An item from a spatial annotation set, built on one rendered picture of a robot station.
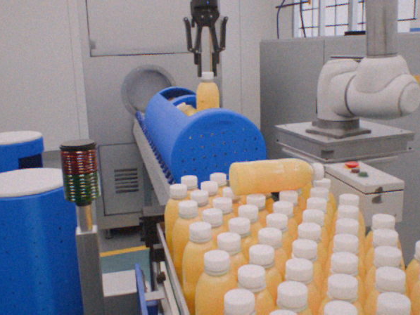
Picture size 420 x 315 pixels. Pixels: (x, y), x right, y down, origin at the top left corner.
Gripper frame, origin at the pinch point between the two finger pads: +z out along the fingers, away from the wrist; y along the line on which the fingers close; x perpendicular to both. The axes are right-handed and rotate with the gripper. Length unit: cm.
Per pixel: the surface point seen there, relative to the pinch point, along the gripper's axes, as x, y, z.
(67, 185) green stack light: 59, 37, 17
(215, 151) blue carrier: 11.2, 0.7, 23.9
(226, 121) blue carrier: 10.9, -2.9, 15.6
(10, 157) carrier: -74, 73, 39
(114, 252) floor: -179, 33, 135
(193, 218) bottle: 50, 15, 28
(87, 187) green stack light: 59, 34, 17
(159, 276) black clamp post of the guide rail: 41, 21, 45
